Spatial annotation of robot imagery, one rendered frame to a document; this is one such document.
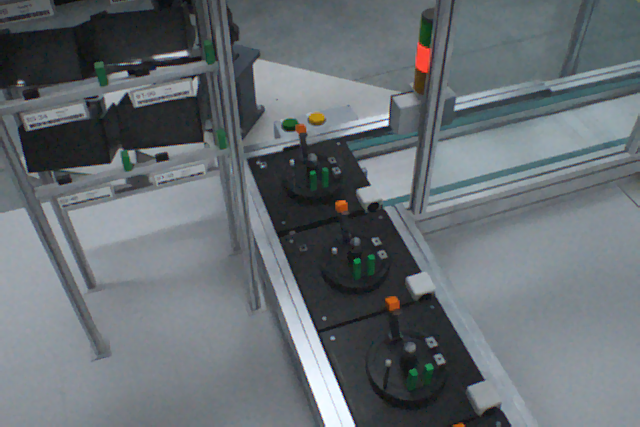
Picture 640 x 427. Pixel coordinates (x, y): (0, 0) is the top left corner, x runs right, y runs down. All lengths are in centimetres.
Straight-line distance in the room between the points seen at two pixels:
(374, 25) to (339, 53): 37
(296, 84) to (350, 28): 197
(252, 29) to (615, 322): 291
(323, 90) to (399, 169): 44
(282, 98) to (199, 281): 68
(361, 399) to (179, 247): 59
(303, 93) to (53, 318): 93
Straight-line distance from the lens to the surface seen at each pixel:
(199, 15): 108
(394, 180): 154
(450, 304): 127
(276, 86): 192
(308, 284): 126
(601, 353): 141
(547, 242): 156
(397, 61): 360
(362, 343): 119
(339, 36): 379
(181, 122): 105
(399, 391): 112
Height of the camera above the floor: 198
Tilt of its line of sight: 45 degrees down
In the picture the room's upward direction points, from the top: 1 degrees counter-clockwise
